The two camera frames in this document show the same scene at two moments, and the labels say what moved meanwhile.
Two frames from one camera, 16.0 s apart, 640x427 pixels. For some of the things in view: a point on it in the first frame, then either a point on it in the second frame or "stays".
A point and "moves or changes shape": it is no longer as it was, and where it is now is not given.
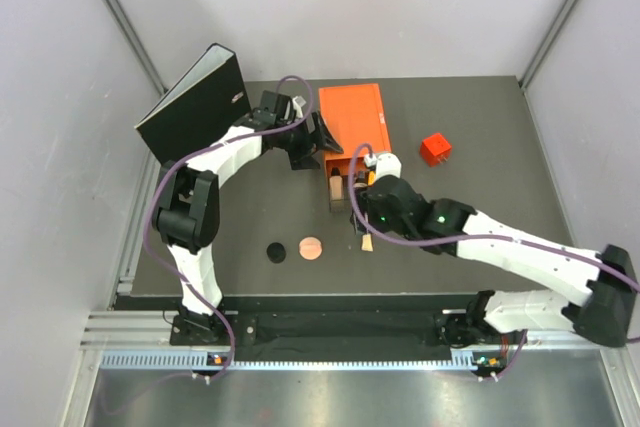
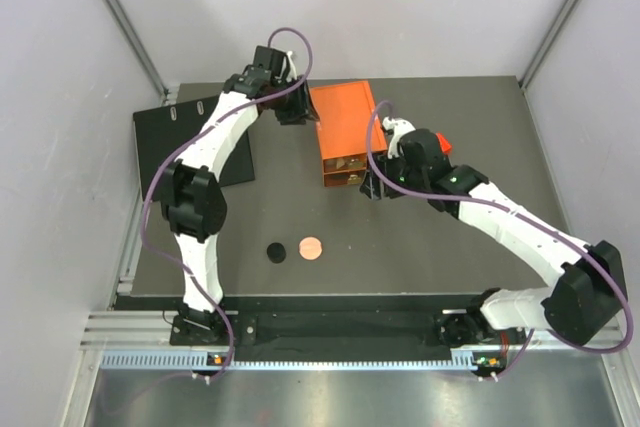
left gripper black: x=301 y=159 -> x=301 y=110
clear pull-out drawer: x=339 y=200 moves or changes shape
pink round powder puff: x=310 y=248 stays
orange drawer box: x=354 y=116 moves or changes shape
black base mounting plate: x=281 y=327 stays
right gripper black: x=369 y=207 -> x=371 y=187
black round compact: x=276 y=252 stays
